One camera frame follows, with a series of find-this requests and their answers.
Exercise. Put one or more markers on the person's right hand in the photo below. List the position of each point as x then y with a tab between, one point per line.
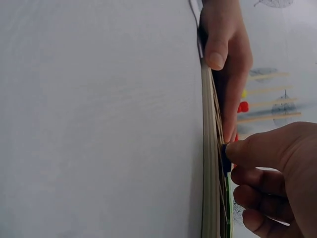
292	173

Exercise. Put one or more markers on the person's left hand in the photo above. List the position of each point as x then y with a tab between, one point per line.
230	37

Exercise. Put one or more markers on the book with cream pages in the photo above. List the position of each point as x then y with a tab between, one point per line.
210	138

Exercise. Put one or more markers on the wooden stick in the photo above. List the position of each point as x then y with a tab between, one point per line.
272	102
270	89
270	117
270	76

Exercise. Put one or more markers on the yellow bead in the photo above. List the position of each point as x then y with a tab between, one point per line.
244	93

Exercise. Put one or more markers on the red bead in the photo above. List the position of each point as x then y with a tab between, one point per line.
242	106

